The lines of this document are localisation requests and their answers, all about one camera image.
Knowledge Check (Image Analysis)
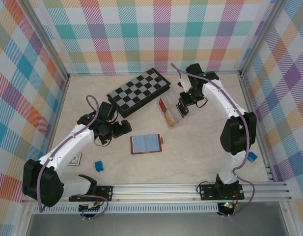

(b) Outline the brown leather card holder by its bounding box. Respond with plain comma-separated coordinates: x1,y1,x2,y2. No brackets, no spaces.
130,134,165,155

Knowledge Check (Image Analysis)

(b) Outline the black VIP card stack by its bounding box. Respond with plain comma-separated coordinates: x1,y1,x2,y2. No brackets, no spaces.
176,103,190,117

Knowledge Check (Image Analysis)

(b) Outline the gold card stack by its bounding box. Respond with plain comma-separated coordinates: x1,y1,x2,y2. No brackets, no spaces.
165,111,175,126

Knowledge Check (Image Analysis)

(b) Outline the clear acrylic card organizer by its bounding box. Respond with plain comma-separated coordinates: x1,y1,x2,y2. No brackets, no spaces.
156,92,191,130

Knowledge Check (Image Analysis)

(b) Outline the small grey card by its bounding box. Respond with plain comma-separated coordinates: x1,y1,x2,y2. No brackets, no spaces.
68,152,83,166

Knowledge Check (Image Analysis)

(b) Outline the black folding chessboard box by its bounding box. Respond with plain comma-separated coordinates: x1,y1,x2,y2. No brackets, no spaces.
106,67,172,118

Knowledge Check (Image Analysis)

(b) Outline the small circuit board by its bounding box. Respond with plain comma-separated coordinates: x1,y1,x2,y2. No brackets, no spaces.
79,203,102,213
219,201,236,210

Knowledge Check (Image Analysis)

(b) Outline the black wire with yellow connector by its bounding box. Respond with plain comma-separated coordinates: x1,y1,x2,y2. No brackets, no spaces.
93,136,112,146

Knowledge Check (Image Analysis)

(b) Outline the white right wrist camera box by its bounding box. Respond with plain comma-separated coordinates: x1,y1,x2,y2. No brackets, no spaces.
178,78,192,91

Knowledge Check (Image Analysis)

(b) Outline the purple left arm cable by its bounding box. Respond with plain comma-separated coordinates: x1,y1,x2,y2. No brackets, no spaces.
38,95,110,220

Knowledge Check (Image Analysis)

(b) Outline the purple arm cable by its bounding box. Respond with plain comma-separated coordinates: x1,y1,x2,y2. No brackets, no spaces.
38,95,110,220
170,62,255,219

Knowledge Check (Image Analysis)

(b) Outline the aluminium frame side rail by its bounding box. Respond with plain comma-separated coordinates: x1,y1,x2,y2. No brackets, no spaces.
17,76,70,204
239,73,275,182

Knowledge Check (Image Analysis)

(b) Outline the aluminium frame back rail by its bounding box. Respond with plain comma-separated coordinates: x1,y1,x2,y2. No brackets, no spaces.
67,71,243,78

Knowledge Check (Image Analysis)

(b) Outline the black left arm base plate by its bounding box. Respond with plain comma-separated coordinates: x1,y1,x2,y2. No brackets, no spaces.
68,185,114,203

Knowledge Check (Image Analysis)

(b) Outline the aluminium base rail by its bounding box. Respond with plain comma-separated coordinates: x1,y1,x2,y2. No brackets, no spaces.
21,181,292,204

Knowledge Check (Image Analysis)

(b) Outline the aluminium frame post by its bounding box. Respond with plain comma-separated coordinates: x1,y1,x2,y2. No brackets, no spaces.
25,0,70,83
239,0,284,77

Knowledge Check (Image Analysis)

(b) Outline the slotted cable duct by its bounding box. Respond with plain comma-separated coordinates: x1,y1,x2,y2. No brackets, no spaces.
32,205,220,214

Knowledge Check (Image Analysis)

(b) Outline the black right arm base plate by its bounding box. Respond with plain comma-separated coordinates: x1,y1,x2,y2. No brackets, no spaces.
198,183,244,201

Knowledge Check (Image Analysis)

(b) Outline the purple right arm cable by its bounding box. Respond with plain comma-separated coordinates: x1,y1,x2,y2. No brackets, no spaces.
170,62,255,219

